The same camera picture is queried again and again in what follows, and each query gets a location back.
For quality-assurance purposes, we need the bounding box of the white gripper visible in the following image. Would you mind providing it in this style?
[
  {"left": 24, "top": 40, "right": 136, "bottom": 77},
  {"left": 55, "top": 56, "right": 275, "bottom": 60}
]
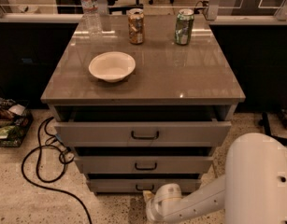
[{"left": 143, "top": 183, "right": 182, "bottom": 223}]

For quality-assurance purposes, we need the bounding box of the grey bottom drawer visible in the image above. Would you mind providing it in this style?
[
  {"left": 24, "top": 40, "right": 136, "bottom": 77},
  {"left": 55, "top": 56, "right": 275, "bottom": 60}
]
[{"left": 87, "top": 174, "right": 201, "bottom": 193}]

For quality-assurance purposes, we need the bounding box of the grey drawer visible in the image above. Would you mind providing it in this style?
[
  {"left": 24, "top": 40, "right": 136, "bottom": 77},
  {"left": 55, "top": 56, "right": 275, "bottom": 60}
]
[
  {"left": 75, "top": 147, "right": 212, "bottom": 175},
  {"left": 55, "top": 119, "right": 231, "bottom": 147},
  {"left": 87, "top": 174, "right": 201, "bottom": 193}
]

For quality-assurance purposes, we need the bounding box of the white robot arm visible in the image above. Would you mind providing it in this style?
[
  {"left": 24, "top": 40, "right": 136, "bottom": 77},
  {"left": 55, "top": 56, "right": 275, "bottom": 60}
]
[{"left": 144, "top": 133, "right": 287, "bottom": 224}]

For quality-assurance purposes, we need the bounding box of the grey middle drawer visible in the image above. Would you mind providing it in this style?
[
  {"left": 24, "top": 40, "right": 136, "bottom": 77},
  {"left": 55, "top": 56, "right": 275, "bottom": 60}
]
[{"left": 75, "top": 147, "right": 212, "bottom": 175}]

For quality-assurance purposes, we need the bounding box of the grey drawer cabinet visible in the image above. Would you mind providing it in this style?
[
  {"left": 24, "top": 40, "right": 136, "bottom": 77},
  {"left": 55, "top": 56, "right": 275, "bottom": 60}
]
[{"left": 40, "top": 14, "right": 246, "bottom": 196}]

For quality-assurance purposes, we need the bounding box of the grey top drawer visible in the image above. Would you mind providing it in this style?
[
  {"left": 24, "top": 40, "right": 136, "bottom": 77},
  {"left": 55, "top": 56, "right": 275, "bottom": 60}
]
[{"left": 55, "top": 119, "right": 231, "bottom": 147}]

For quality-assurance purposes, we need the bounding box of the white paper bowl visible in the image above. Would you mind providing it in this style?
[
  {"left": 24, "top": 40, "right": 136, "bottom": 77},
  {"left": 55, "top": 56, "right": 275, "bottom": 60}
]
[{"left": 89, "top": 51, "right": 136, "bottom": 83}]

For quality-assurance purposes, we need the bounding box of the black wheeled stand base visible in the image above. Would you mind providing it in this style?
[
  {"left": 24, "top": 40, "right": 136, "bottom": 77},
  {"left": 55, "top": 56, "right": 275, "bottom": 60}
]
[{"left": 258, "top": 112, "right": 287, "bottom": 147}]

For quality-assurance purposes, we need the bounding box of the box of snack bags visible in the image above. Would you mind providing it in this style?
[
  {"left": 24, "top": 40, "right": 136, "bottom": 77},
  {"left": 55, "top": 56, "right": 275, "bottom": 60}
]
[{"left": 0, "top": 97, "right": 33, "bottom": 147}]

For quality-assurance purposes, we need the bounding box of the green soda can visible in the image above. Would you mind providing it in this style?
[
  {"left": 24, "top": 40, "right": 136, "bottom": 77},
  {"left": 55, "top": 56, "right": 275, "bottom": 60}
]
[{"left": 175, "top": 8, "right": 194, "bottom": 45}]

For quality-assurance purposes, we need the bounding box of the orange soda can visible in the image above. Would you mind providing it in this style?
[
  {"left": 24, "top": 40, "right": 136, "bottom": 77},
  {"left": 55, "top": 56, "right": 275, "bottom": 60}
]
[{"left": 128, "top": 8, "right": 144, "bottom": 45}]

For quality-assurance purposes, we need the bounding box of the clear plastic water bottle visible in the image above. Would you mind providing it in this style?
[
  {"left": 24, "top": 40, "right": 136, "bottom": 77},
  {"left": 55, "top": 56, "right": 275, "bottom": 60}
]
[{"left": 80, "top": 0, "right": 102, "bottom": 35}]

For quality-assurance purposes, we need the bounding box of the black floor cable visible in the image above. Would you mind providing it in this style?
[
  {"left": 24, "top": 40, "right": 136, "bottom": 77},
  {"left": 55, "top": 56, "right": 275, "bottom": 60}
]
[{"left": 21, "top": 116, "right": 93, "bottom": 224}]

